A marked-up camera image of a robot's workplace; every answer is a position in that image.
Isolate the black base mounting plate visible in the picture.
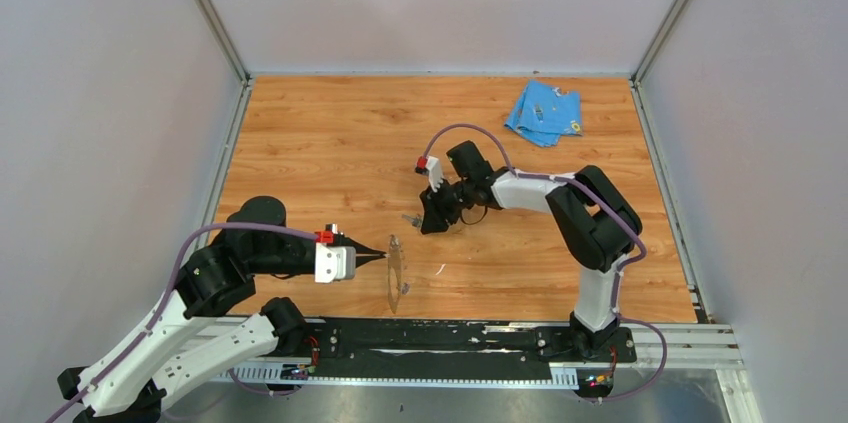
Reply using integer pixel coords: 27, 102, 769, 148
270, 317, 637, 381

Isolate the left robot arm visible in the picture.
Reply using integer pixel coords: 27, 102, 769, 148
57, 196, 387, 422

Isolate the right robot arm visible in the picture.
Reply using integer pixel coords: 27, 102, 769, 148
415, 141, 644, 361

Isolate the purple cable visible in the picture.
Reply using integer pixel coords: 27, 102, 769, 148
415, 123, 669, 405
44, 221, 335, 423

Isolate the key with green tag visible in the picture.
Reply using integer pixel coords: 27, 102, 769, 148
401, 214, 423, 228

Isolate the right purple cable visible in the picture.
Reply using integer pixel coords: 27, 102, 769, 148
415, 123, 669, 405

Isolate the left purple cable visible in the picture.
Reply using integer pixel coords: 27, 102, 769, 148
44, 221, 335, 423

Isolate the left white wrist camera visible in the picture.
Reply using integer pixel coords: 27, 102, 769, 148
314, 243, 356, 284

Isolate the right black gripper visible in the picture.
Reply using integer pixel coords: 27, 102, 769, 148
421, 177, 476, 235

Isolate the white slotted cable duct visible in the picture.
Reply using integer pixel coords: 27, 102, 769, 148
162, 363, 580, 389

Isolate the folded blue cloth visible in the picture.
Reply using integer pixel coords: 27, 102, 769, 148
504, 80, 584, 147

